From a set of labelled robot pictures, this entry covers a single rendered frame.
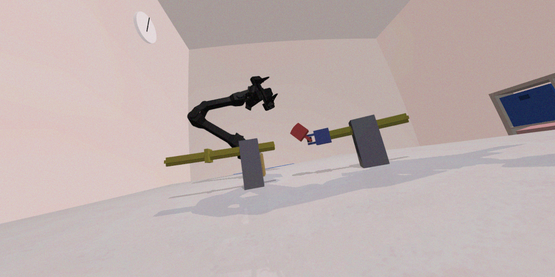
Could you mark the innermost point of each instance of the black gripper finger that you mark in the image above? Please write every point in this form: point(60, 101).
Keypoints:
point(260, 80)
point(270, 101)

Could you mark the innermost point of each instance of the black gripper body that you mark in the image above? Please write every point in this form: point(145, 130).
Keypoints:
point(259, 95)

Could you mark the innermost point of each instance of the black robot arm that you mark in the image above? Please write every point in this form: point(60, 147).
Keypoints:
point(237, 99)

